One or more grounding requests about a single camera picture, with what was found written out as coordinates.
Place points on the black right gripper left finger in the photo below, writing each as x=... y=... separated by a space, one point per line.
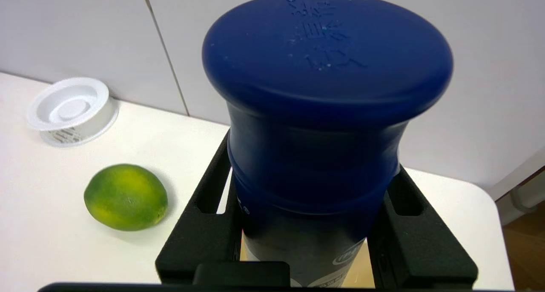
x=200 y=232

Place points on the green lime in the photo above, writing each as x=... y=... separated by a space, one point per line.
x=125 y=196

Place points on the yogurt bottle with blue cap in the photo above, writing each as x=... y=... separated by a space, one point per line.
x=328 y=113

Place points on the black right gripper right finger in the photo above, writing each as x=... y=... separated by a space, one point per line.
x=417 y=245

